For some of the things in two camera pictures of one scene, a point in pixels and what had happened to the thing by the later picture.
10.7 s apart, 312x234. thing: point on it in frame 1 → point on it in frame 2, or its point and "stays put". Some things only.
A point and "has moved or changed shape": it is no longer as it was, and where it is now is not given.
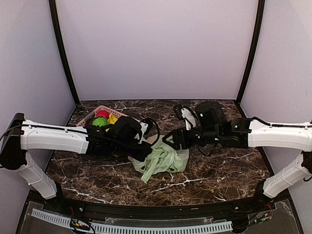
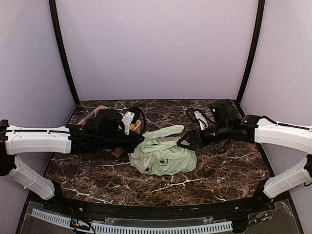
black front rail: [255, 207] stays put
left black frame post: [52, 7] stays put
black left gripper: [146, 149] → [134, 141]
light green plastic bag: [163, 158] has moved or changed shape
